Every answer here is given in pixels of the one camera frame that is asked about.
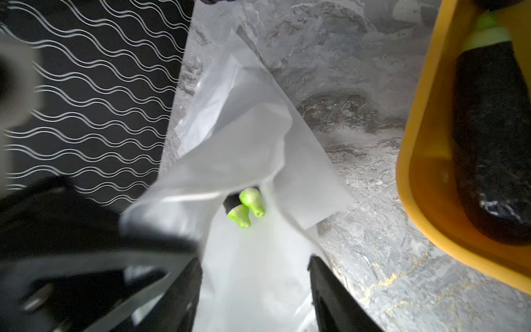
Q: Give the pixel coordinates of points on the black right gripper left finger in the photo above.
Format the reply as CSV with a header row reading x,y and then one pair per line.
x,y
176,310

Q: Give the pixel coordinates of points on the yellow plastic bin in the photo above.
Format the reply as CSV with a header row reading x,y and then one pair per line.
x,y
425,175

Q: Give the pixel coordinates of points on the clear zip-top bag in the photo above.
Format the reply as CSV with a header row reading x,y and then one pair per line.
x,y
255,278

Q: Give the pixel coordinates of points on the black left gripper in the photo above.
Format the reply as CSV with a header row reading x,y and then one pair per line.
x,y
64,269

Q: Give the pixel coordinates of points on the pile of toy eggplants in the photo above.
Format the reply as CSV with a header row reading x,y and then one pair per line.
x,y
491,131

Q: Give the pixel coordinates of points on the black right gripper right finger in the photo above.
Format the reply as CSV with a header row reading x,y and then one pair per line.
x,y
336,310

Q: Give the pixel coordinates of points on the stack of clear zip-top bags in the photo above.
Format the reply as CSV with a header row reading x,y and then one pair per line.
x,y
235,82

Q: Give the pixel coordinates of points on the dark purple toy eggplant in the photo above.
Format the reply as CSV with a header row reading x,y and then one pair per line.
x,y
252,199
236,211

